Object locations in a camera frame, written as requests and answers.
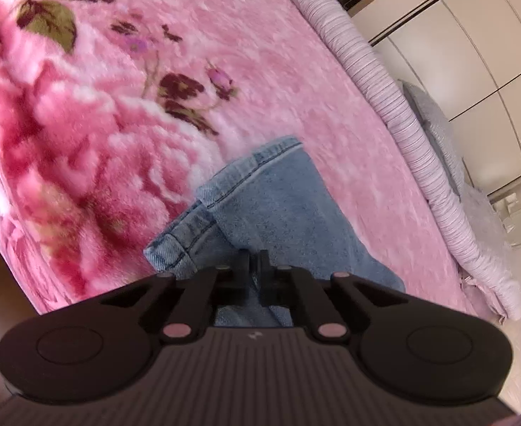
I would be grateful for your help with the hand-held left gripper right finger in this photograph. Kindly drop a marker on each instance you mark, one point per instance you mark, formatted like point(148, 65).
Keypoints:
point(264, 270)

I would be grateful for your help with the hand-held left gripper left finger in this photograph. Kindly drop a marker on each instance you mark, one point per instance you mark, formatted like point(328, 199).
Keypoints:
point(242, 270)

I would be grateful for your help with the blue jeans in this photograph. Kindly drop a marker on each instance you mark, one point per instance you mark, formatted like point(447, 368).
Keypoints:
point(278, 204)

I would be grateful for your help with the pink floral blanket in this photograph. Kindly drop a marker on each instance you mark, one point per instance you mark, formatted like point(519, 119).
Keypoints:
point(109, 142)

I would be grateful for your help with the grey checked pillow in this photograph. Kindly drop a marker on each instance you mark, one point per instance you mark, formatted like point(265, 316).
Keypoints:
point(438, 128)

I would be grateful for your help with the lilac striped quilt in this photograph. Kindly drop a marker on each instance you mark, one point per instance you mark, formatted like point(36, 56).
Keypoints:
point(375, 71)

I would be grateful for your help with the cream wardrobe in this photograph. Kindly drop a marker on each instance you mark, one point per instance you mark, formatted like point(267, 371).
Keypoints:
point(464, 53)

